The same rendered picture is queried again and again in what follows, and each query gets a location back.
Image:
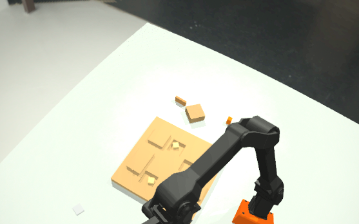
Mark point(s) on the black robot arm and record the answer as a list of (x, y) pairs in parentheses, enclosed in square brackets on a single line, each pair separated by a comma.
[(180, 192)]

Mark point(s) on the pale yellow block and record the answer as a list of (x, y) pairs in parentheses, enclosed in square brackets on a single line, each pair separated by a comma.
[(175, 145), (151, 180)]

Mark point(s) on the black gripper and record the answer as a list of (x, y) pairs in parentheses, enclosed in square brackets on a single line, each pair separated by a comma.
[(145, 210)]

